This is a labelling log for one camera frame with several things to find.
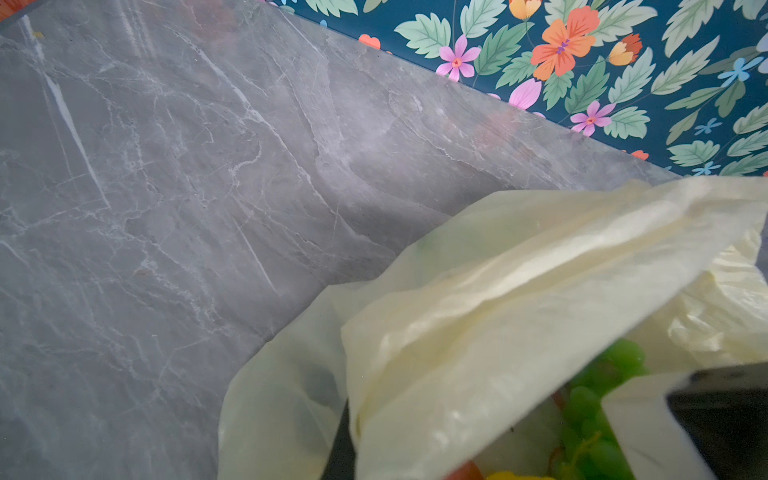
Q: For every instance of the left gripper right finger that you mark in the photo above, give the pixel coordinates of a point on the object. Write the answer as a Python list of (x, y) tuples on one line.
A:
[(707, 424)]

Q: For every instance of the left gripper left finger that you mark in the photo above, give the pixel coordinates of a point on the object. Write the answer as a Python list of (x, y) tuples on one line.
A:
[(342, 457)]

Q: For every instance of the cream plastic fruit-print bag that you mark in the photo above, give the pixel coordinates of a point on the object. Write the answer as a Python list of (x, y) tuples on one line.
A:
[(457, 345)]

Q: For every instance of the yellow fake lemon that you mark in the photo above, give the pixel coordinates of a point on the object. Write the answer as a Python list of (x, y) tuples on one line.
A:
[(506, 475)]

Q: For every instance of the green fake grapes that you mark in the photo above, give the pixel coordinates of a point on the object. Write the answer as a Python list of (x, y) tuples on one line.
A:
[(588, 447)]

